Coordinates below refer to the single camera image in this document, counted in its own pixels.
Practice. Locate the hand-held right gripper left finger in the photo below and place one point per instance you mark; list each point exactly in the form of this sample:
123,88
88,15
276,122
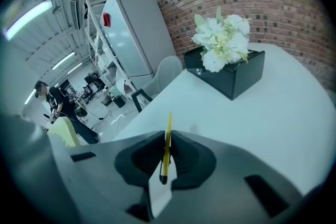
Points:
105,178

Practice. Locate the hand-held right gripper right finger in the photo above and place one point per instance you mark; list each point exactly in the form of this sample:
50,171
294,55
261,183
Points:
223,181

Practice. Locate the yellow utility knife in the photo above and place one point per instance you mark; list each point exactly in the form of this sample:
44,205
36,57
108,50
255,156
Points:
166,154

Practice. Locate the black bin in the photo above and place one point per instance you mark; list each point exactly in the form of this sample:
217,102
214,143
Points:
119,101

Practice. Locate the black box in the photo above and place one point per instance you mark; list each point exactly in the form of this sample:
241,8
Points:
236,81

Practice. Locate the small ceiling tube light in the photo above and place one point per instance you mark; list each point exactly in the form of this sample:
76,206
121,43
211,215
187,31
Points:
74,67
63,61

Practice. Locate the grey upholstered chair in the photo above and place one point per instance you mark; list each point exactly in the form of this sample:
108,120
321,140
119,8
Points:
165,70

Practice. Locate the white flower bouquet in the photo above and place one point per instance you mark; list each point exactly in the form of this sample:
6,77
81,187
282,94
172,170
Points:
223,39

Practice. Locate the grey refrigerator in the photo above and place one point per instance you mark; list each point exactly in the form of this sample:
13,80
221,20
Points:
136,34

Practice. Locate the red sticker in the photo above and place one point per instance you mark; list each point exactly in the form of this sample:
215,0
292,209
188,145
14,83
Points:
106,19

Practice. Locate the white metal shelf rack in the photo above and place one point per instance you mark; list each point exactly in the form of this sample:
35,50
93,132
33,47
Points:
92,18

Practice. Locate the long ceiling tube light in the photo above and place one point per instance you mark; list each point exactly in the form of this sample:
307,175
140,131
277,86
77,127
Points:
26,18

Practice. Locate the black frame chair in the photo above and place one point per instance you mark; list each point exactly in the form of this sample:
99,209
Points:
136,102

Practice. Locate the wall air conditioner unit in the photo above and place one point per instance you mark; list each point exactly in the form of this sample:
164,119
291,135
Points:
76,13

